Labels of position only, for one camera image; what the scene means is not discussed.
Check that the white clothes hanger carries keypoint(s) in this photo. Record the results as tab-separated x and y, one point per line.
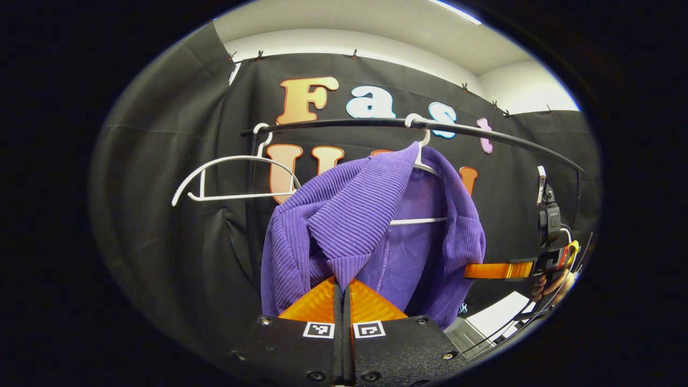
419	221
236	157

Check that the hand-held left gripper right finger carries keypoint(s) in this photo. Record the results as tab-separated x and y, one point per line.
398	349

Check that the grey white cabinet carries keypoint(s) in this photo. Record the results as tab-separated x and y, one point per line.
500	314

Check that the black clothes rack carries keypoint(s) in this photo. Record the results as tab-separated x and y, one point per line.
349	122

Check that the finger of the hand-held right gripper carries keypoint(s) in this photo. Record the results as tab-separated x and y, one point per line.
494	270

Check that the purple ribbed jacket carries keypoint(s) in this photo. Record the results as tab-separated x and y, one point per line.
349	215

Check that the black backdrop cloth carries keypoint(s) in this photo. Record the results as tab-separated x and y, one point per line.
161	242

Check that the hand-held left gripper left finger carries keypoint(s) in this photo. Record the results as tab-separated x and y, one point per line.
290	349

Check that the row of black backdrop clips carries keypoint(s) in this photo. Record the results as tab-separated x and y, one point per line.
260	55

